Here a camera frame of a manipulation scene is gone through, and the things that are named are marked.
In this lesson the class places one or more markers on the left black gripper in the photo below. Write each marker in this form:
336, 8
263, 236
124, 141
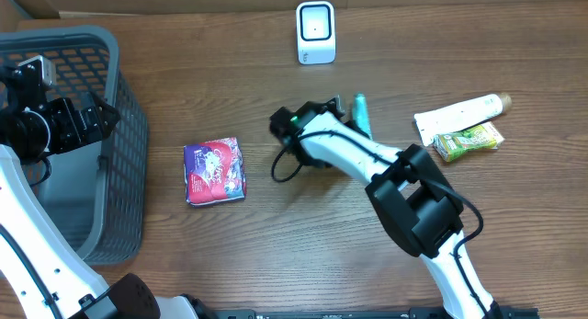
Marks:
66, 112

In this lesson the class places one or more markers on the teal wet wipes pack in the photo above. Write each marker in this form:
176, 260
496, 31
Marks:
360, 115

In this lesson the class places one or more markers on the white conditioner tube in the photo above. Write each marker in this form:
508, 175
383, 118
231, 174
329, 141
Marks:
460, 116

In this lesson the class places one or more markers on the red purple pad pack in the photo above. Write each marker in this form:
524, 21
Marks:
214, 172

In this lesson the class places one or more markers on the green juice carton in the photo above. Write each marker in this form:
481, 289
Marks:
453, 145

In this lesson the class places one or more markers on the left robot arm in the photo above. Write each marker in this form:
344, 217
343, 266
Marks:
50, 279

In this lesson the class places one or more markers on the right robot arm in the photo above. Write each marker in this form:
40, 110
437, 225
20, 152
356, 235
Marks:
415, 204

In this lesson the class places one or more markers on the white barcode scanner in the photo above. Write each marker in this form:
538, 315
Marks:
316, 38

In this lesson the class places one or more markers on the grey plastic basket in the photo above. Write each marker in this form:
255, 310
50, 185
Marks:
94, 194

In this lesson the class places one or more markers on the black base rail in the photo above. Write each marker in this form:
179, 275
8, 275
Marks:
413, 313

